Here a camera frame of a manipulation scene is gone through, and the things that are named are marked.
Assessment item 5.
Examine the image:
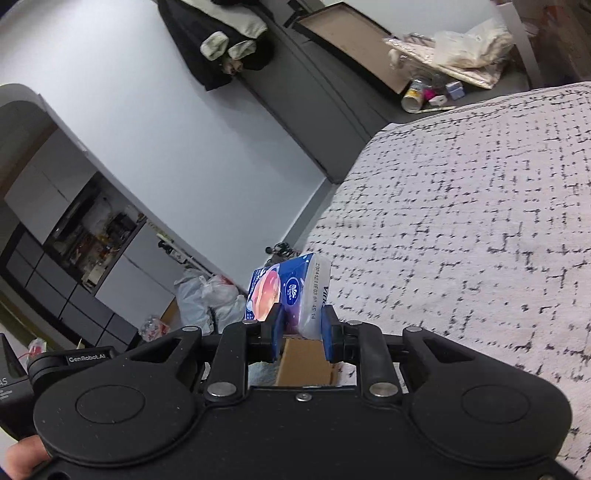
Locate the white bags pile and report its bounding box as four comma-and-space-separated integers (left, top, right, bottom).
382, 20, 516, 89

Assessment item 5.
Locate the pack of water bottles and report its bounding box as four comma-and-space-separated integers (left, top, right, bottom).
139, 316, 172, 343

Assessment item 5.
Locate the white grey wall cabinet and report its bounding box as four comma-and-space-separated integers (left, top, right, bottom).
0, 124, 186, 356

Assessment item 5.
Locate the pile of grey plastic bags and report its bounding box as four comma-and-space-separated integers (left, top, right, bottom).
174, 268, 248, 335

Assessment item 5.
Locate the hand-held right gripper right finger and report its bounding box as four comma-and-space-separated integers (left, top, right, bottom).
321, 305, 472, 400

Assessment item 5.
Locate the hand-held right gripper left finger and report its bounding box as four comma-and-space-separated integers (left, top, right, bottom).
115, 304, 286, 400

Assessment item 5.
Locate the black gadget on floor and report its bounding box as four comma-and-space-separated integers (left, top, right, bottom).
265, 242, 302, 258

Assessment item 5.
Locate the black picture frame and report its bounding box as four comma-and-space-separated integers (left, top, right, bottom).
291, 2, 413, 97

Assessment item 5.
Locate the brown cardboard box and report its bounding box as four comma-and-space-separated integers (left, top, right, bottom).
276, 339, 343, 387

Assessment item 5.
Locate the blue tissue packet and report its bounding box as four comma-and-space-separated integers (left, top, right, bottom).
244, 252, 332, 342

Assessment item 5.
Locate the person's left hand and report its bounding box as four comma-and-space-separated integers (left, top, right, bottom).
0, 436, 49, 480

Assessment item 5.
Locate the white black patterned bedspread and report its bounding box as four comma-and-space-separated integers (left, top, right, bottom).
295, 81, 591, 480

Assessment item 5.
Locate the black white hanging jacket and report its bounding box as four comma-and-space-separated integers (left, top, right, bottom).
157, 0, 277, 92

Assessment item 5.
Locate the dark grey door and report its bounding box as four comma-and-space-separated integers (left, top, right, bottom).
235, 0, 394, 184

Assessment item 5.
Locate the yellow paper cup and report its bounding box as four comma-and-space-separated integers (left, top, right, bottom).
400, 78, 429, 112

